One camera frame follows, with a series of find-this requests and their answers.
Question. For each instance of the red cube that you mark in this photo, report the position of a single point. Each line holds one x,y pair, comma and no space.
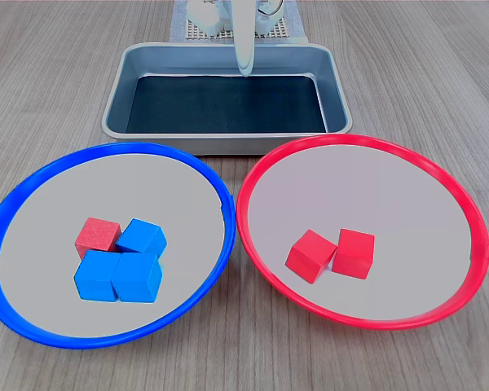
95,236
307,256
353,254

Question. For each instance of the pale perforated plate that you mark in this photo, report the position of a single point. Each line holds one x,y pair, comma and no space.
195,33

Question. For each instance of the black mat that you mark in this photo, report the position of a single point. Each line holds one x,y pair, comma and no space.
228,106

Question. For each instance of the steel tray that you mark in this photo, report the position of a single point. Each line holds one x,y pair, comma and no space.
118,106

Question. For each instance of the red-rimmed white plate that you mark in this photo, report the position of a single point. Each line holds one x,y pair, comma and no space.
383,191

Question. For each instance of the blue cube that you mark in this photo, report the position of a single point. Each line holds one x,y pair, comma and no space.
94,279
140,235
136,279

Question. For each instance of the blue-rimmed white plate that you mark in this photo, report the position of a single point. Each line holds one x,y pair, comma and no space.
65,195

